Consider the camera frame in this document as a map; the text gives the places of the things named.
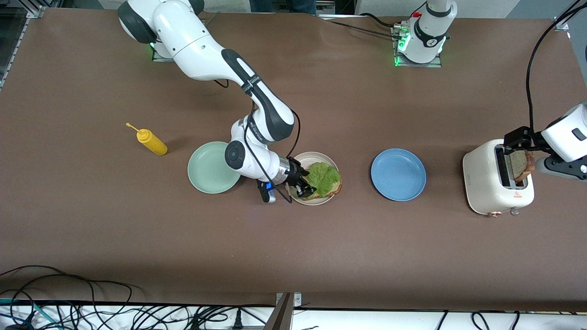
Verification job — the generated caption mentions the brown toasted bread slice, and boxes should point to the brown toasted bread slice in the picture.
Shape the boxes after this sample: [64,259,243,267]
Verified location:
[298,176,343,200]
[509,148,536,185]

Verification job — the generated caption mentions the green lettuce leaf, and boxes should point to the green lettuce leaf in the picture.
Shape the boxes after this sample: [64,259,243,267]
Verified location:
[300,162,341,200]

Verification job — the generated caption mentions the yellow mustard squeeze bottle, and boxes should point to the yellow mustard squeeze bottle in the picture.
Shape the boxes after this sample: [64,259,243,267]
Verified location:
[126,122,168,157]

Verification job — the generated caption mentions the beige plate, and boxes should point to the beige plate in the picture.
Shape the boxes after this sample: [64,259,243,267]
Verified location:
[283,152,340,206]

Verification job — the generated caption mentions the pale green plate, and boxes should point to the pale green plate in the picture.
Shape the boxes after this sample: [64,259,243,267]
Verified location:
[187,141,244,194]

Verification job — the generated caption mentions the blue plate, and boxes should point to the blue plate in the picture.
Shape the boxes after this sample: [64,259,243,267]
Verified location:
[371,148,427,202]

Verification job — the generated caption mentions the white toaster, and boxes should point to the white toaster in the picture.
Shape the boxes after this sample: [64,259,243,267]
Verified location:
[462,139,536,217]

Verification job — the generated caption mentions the person in blue jeans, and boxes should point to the person in blue jeans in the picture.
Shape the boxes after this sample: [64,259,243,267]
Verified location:
[250,0,317,15]

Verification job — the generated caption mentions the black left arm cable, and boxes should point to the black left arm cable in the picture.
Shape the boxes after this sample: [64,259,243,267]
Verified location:
[524,0,587,131]

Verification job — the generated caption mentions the grey metal base plate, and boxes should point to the grey metal base plate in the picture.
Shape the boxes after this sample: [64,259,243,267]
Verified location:
[391,25,443,68]
[151,44,176,63]

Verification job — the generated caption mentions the grey metal table bracket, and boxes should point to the grey metal table bracket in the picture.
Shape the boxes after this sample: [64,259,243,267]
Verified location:
[263,292,303,330]

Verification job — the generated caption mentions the black base cable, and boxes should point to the black base cable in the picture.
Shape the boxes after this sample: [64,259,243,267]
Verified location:
[319,13,409,39]

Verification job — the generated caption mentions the black cable bundle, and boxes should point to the black cable bundle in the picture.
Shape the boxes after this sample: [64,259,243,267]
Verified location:
[60,302,276,330]

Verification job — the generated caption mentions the long black cable loop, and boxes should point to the long black cable loop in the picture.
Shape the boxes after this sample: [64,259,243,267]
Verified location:
[0,265,138,330]

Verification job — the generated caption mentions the teal cable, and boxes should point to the teal cable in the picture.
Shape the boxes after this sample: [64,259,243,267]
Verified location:
[0,298,62,330]

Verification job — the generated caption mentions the aluminium frame structure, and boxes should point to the aluminium frame structure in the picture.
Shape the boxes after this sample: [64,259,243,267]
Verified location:
[0,5,46,90]

